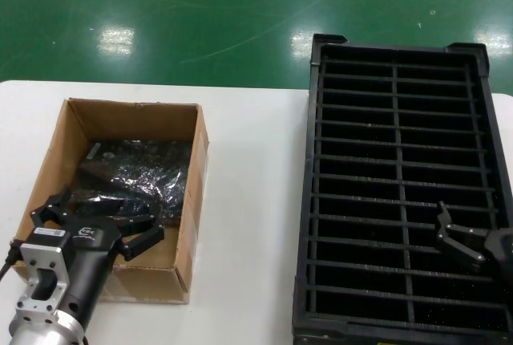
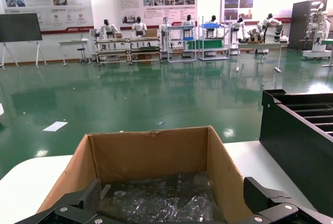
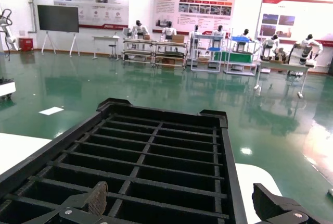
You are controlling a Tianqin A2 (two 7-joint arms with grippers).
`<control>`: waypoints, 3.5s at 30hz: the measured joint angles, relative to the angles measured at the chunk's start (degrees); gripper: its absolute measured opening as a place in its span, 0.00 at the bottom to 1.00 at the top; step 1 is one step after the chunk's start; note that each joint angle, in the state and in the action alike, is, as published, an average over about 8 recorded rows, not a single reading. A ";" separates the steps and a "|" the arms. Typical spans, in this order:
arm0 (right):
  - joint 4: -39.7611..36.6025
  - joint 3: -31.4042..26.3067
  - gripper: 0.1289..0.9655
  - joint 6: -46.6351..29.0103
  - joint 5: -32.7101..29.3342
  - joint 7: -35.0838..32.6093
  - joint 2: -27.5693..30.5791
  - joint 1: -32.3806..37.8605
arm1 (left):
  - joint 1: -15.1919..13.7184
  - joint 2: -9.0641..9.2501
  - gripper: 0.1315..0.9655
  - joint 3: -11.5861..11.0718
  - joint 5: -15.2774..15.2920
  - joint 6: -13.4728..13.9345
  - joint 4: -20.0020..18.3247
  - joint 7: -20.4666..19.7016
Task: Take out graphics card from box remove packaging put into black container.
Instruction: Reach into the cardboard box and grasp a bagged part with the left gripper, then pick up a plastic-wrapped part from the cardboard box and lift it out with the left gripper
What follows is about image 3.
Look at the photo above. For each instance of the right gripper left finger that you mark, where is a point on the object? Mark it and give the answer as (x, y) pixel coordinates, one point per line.
(97, 198)

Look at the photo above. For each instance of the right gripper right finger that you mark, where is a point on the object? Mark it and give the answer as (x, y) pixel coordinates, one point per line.
(270, 205)

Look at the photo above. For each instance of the white industrial robot arm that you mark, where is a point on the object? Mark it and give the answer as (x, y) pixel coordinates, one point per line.
(10, 37)

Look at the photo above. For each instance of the black slotted plastic container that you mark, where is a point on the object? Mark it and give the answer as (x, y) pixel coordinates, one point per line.
(156, 156)

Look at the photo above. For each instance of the white paper sheet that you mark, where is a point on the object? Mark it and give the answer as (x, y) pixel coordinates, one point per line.
(51, 111)

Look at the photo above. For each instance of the long white table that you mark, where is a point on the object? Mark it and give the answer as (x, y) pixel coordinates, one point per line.
(283, 65)

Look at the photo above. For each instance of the white wheeled cart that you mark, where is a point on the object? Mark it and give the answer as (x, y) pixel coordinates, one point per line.
(6, 87)

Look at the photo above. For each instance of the white rack with green panel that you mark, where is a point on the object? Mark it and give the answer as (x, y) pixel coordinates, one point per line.
(239, 57)

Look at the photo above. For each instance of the black stool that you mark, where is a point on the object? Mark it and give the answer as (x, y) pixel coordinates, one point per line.
(113, 46)

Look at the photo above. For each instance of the metal workbench rack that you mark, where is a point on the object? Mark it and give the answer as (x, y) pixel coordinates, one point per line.
(138, 42)
(169, 43)

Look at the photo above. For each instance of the white desk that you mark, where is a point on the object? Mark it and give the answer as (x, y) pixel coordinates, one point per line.
(105, 37)

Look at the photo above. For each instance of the red cabinet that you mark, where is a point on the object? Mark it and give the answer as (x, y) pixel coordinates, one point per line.
(26, 44)

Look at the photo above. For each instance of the small cardboard carton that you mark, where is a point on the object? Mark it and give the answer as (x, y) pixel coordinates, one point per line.
(178, 38)

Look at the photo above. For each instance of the black display on white stand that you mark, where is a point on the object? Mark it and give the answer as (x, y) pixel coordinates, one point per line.
(57, 18)

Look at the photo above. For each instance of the white frame rack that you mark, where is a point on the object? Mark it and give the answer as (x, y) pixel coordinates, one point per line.
(192, 52)

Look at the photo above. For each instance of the wall poster with grey photos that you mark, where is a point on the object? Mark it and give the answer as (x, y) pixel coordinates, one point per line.
(104, 2)

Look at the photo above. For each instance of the wall poster with dark photos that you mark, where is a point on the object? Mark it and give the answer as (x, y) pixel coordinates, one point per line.
(299, 10)

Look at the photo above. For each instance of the wall poster with photo row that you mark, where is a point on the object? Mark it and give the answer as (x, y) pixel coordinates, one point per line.
(197, 2)

